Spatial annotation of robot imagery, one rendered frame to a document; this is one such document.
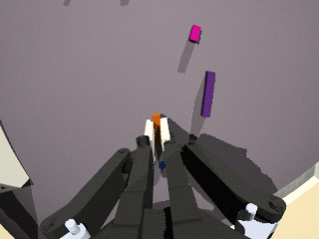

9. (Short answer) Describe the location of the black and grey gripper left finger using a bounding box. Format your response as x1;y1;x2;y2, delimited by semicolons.
40;119;156;239

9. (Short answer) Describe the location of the magenta rod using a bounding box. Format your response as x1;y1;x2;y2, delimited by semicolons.
188;25;201;43

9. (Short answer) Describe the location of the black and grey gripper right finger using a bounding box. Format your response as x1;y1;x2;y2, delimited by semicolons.
160;118;287;239

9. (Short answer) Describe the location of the purple rod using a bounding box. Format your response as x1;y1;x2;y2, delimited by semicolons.
200;71;215;118

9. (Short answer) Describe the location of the grey rod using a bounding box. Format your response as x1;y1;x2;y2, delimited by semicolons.
156;145;163;162

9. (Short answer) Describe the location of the orange rod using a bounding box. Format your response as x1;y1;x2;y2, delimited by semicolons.
152;114;162;146

